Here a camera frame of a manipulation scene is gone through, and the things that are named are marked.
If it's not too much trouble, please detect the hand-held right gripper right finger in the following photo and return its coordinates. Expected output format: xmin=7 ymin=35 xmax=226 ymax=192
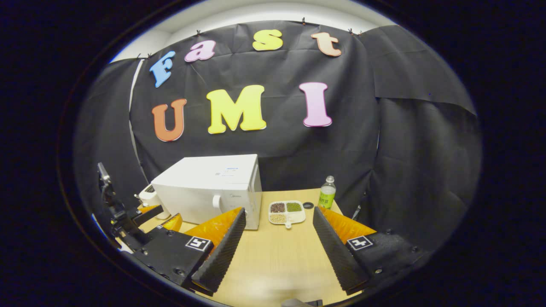
xmin=313 ymin=207 xmax=429 ymax=295

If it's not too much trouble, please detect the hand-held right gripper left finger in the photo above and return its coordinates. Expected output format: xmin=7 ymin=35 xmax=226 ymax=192
xmin=134 ymin=208 xmax=247 ymax=297

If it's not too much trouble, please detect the white microwave oven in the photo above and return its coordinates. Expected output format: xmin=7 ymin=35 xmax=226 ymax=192
xmin=151 ymin=154 xmax=263 ymax=231

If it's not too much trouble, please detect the small white appliance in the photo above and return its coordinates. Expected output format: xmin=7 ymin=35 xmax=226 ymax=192
xmin=136 ymin=184 xmax=171 ymax=220

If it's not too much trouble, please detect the green tea bottle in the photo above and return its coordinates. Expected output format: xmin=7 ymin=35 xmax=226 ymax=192
xmin=318 ymin=175 xmax=337 ymax=210

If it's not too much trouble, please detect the white divided tray of beans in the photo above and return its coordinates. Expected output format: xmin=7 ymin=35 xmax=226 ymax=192
xmin=268 ymin=200 xmax=307 ymax=230

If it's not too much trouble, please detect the black backdrop cloth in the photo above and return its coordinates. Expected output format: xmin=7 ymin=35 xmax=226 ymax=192
xmin=73 ymin=20 xmax=482 ymax=252

